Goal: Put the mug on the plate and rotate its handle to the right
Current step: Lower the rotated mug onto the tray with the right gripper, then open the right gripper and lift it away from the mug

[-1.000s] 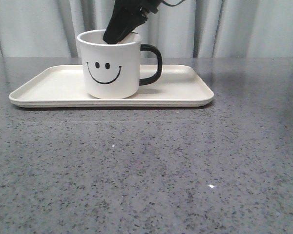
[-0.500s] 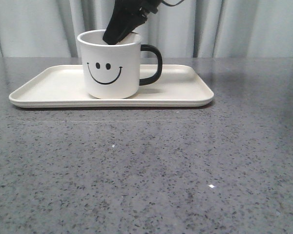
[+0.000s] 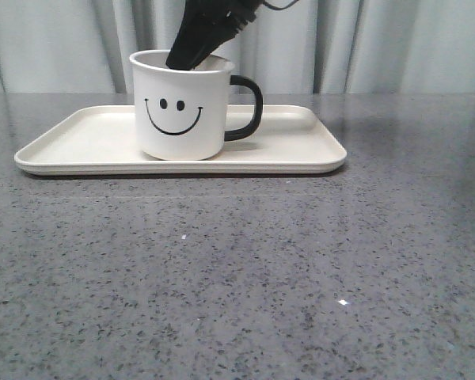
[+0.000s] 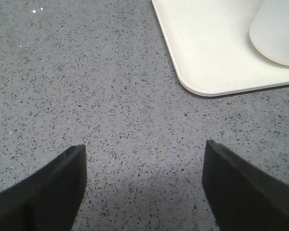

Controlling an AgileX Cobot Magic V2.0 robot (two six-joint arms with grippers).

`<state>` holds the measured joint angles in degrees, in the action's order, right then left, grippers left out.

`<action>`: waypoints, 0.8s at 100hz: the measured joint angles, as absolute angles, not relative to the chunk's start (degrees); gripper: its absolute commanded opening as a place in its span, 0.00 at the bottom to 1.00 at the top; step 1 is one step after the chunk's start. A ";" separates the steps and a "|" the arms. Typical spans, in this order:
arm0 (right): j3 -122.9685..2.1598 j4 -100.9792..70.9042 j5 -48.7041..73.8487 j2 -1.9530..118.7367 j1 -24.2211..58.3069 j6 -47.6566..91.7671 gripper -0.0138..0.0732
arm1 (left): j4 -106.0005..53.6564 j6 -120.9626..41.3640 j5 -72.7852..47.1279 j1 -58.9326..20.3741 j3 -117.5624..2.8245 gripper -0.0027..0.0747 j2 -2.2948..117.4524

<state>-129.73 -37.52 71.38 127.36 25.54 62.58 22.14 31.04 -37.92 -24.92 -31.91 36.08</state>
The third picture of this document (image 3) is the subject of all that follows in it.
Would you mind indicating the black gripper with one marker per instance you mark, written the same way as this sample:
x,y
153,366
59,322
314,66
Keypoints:
x,y
205,26

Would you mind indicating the cream rectangular plastic tray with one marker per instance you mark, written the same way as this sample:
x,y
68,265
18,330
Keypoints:
x,y
101,140

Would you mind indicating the pale grey-green curtain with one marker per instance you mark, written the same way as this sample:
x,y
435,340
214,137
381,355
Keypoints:
x,y
296,48

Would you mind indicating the white smiley mug black handle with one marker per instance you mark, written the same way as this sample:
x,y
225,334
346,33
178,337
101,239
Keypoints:
x,y
180,115

